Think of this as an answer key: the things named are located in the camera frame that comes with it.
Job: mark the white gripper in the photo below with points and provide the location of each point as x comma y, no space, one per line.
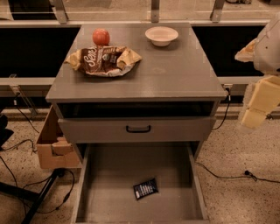
269,52

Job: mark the dark blue rxbar wrapper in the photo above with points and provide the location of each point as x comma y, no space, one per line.
145,189

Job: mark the closed grey top drawer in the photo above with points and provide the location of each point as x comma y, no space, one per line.
113,130

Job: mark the grey drawer cabinet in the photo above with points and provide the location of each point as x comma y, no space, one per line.
156,62

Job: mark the open grey middle drawer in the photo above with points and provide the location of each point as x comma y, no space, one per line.
105,192

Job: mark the white bowl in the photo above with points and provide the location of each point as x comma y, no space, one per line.
161,35

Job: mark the brown chip bag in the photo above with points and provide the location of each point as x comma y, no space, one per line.
103,61

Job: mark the red apple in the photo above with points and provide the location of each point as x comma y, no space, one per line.
101,37

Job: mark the cardboard box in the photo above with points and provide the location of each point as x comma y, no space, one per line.
54,151

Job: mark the black tripod stand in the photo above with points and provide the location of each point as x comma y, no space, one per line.
36,198

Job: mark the black drawer handle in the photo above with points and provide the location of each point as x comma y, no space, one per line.
136,130

